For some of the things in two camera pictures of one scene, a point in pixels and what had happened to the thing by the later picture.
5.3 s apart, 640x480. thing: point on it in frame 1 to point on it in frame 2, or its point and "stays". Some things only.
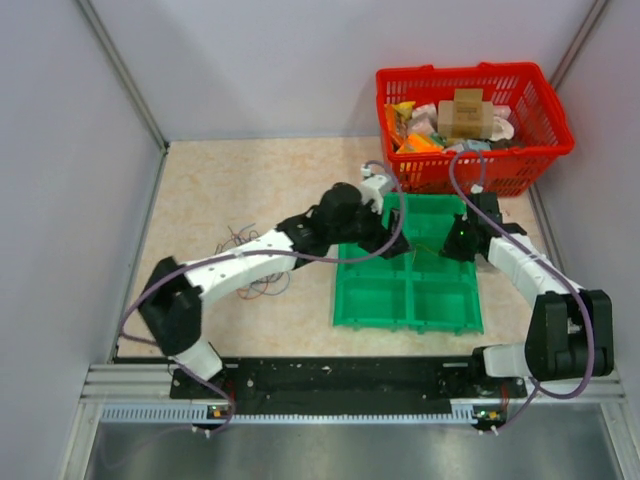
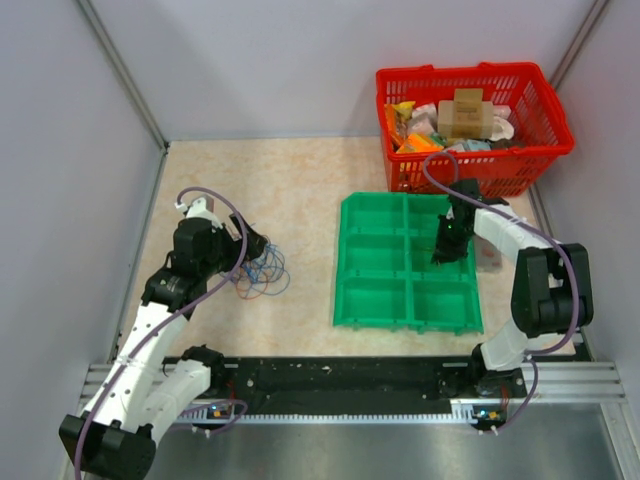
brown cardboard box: x=467 y=116 stays
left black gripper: x=379 y=236 to x=254 y=243
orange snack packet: x=419 y=143 stays
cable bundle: x=273 y=283 stays
